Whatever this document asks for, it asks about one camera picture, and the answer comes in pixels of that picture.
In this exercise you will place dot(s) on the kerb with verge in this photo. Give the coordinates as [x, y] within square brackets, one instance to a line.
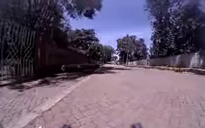
[176, 69]

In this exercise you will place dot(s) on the pale kerb strip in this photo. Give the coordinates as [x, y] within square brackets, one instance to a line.
[50, 102]

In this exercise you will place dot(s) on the large dark tree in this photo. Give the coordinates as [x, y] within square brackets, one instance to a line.
[30, 13]

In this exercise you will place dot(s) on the clump of trees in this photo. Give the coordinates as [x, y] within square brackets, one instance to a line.
[131, 46]

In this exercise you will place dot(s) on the red-brown wall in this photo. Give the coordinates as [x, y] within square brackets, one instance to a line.
[63, 56]

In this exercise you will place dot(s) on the brick pavement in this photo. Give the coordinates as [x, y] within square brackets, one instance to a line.
[20, 98]

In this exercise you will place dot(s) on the metal lattice fence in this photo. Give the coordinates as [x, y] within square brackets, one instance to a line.
[10, 50]

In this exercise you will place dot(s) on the trees behind wall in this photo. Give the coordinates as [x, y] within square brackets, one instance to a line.
[86, 41]

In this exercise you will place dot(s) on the robot's own part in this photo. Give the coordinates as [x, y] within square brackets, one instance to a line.
[136, 125]

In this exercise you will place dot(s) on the grey wall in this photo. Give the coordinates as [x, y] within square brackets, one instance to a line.
[183, 60]

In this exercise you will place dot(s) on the tall dark trees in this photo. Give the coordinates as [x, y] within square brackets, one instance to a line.
[176, 30]

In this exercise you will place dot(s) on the red brick road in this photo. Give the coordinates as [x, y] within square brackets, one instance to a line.
[130, 96]

